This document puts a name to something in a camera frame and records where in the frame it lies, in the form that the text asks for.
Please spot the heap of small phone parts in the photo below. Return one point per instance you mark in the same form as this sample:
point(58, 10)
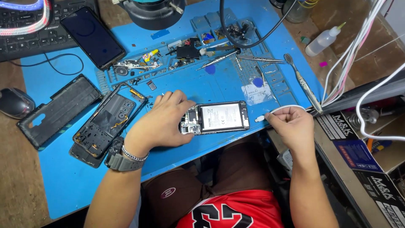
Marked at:
point(133, 65)

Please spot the black microscope base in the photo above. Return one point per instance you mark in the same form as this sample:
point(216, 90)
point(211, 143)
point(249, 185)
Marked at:
point(152, 14)

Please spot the person's left hand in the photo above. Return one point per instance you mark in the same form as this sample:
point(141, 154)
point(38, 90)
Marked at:
point(158, 126)

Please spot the black smartphone with dark screen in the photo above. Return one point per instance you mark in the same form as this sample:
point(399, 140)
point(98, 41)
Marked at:
point(93, 36)

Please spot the small clear plastic bag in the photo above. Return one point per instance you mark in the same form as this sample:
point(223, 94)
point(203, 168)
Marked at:
point(257, 95)

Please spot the phone with white battery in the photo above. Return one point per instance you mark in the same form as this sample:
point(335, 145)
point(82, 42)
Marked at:
point(221, 117)

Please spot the clear squeeze bottle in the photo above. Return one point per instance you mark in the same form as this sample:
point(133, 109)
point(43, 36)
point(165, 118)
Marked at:
point(321, 42)

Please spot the grey wrist watch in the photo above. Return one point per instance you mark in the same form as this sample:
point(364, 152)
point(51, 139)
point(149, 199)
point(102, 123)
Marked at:
point(125, 164)

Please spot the brown shorts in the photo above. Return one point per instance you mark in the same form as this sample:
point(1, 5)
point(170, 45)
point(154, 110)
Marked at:
point(234, 171)

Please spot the small green plastic piece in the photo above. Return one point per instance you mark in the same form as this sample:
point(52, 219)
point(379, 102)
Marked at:
point(305, 40)

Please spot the silver precision screwdriver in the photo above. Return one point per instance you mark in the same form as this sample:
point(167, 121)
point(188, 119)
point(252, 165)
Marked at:
point(218, 59)

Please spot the dark metal shelf rail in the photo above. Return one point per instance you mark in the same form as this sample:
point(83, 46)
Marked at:
point(357, 95)

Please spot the silver metal tweezers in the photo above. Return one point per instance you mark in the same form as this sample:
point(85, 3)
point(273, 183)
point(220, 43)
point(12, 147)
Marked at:
point(259, 59)

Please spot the blue plastic opening pick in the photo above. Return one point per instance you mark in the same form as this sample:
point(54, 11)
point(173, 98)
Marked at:
point(258, 82)
point(210, 69)

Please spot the worn grey toothbrush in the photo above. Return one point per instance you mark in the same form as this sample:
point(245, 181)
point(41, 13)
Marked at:
point(302, 82)

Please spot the black computer keyboard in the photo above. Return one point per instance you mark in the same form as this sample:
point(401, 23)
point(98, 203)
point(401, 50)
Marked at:
point(28, 41)

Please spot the black phone back cover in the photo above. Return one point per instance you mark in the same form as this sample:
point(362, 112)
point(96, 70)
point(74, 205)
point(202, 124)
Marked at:
point(60, 110)

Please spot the blue silicone repair mat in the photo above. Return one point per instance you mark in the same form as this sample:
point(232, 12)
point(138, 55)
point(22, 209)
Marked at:
point(202, 85)

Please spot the grey computer mouse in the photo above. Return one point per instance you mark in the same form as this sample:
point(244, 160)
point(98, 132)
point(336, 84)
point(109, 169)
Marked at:
point(14, 103)

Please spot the blue tape strip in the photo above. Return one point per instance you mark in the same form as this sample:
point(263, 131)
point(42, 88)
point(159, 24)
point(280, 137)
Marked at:
point(160, 34)

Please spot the red basketball jersey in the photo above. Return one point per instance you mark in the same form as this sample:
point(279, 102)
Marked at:
point(240, 209)

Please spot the clear glass jar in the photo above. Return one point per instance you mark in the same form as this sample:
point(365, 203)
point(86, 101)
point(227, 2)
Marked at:
point(294, 12)

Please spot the small pink plastic piece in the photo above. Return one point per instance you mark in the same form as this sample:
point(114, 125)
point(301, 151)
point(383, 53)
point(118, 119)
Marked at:
point(323, 64)

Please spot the small yellow glue tube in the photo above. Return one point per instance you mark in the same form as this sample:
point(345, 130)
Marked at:
point(149, 56)

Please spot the small grey card tray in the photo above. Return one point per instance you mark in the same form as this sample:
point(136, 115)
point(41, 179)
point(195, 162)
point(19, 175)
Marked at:
point(151, 85)

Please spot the person's right hand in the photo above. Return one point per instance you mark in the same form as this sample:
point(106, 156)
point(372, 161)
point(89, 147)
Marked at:
point(296, 129)

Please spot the black phone middle frame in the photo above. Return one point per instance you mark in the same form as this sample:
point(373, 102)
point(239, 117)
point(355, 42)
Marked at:
point(107, 122)

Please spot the black square phone component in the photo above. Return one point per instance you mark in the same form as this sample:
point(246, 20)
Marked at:
point(187, 52)

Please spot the person's left fingers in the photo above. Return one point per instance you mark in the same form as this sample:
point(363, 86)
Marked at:
point(177, 98)

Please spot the printed cardboard box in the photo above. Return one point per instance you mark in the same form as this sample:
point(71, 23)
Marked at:
point(357, 152)

